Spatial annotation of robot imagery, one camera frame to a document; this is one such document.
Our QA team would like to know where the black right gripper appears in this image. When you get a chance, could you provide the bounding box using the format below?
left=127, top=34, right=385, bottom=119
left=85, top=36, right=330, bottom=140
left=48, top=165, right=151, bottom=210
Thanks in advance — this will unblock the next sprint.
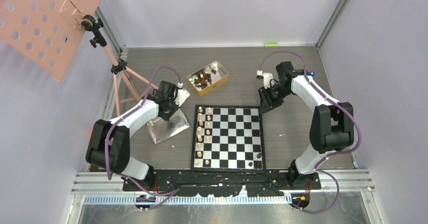
left=258, top=84, right=294, bottom=115

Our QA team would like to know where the silver tin lid tray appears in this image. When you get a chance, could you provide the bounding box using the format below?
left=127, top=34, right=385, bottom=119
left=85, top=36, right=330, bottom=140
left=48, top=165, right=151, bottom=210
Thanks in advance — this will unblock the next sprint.
left=146, top=109, right=190, bottom=144

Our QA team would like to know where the black white chessboard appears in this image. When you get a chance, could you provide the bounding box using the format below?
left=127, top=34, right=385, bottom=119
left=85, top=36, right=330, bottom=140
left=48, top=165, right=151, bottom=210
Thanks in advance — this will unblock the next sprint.
left=190, top=105, right=266, bottom=173

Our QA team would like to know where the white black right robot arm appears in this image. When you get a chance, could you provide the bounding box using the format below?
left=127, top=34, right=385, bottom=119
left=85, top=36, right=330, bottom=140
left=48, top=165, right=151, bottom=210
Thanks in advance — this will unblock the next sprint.
left=256, top=61, right=354, bottom=189

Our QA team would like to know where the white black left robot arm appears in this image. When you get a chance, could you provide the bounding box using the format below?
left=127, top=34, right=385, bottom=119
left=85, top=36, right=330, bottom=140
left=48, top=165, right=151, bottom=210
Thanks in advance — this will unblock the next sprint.
left=85, top=81, right=190, bottom=191

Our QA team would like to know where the gold tin with dark pieces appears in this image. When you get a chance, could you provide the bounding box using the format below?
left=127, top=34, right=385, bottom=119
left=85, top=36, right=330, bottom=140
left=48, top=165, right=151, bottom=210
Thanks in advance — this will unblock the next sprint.
left=187, top=61, right=230, bottom=96

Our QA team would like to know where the green tape marker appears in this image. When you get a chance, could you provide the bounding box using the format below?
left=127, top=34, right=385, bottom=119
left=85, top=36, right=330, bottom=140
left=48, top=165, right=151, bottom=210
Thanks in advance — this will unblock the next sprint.
left=263, top=43, right=278, bottom=47

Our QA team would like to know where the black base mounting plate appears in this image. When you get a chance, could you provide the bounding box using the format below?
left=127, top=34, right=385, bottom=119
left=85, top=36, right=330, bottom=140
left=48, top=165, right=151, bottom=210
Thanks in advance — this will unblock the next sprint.
left=121, top=169, right=321, bottom=197

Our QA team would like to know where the pink perforated music stand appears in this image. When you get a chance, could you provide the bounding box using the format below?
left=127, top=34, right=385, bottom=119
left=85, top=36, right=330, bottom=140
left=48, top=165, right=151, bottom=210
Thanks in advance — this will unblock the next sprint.
left=1, top=0, right=140, bottom=100

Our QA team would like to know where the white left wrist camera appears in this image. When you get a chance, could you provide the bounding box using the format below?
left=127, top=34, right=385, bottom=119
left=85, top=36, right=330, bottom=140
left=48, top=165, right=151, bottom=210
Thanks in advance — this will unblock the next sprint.
left=174, top=83, right=190, bottom=107

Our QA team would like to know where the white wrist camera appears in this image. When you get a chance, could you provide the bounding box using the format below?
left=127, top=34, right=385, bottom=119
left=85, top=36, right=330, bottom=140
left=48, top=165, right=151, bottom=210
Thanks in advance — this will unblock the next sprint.
left=256, top=70, right=274, bottom=89
left=174, top=83, right=190, bottom=107

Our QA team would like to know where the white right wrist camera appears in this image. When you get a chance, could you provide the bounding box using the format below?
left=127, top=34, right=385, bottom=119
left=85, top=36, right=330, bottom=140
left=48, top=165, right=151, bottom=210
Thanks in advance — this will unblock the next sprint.
left=256, top=70, right=274, bottom=89

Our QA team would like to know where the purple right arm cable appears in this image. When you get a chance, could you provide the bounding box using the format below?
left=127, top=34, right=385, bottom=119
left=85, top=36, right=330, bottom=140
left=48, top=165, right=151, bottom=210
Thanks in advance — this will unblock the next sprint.
left=257, top=50, right=362, bottom=215

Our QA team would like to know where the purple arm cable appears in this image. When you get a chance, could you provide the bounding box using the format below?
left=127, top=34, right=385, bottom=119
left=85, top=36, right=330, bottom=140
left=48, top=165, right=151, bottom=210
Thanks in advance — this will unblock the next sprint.
left=104, top=66, right=184, bottom=213
left=257, top=50, right=362, bottom=215

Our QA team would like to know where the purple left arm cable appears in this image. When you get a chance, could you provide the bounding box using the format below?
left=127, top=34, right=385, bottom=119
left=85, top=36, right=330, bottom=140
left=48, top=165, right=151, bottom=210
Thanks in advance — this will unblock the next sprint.
left=104, top=66, right=184, bottom=213

